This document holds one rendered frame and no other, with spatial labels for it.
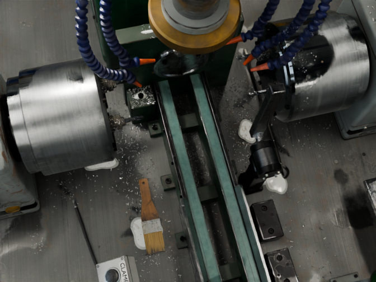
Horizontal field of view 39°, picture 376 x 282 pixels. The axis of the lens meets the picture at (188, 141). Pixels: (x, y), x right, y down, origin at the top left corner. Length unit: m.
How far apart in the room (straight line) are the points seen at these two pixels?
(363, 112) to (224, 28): 0.54
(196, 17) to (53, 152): 0.43
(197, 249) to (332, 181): 0.46
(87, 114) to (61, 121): 0.06
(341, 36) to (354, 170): 0.44
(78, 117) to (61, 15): 0.61
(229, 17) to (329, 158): 0.65
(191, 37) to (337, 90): 0.42
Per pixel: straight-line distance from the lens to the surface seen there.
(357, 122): 1.49
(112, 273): 1.13
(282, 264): 1.38
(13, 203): 1.37
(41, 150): 1.17
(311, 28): 1.06
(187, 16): 1.00
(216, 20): 1.01
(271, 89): 1.08
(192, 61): 1.36
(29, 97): 1.17
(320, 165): 1.53
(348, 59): 1.27
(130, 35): 1.23
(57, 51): 1.63
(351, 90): 1.30
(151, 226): 1.41
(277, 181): 1.49
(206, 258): 1.30
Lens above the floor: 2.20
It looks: 70 degrees down
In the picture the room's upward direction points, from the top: 10 degrees clockwise
